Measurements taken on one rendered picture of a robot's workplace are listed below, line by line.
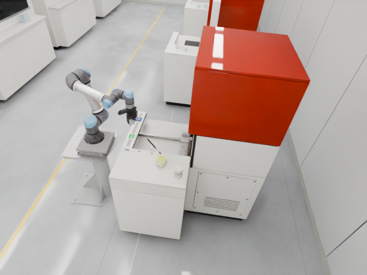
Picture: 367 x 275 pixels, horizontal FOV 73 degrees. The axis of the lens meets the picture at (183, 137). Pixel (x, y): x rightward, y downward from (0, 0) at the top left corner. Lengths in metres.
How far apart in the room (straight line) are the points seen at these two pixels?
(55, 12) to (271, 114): 5.33
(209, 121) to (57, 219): 2.03
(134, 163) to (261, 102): 1.12
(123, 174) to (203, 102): 0.87
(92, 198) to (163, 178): 1.34
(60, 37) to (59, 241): 4.71
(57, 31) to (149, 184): 5.08
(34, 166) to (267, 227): 2.97
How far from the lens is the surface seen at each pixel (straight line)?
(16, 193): 3.54
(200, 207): 2.80
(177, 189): 1.98
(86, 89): 2.14
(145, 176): 2.03
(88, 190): 3.23
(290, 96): 1.83
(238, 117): 1.88
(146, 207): 2.29
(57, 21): 6.43
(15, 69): 5.15
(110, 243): 2.85
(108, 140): 2.48
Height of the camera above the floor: 2.56
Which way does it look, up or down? 43 degrees down
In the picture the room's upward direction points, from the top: 5 degrees clockwise
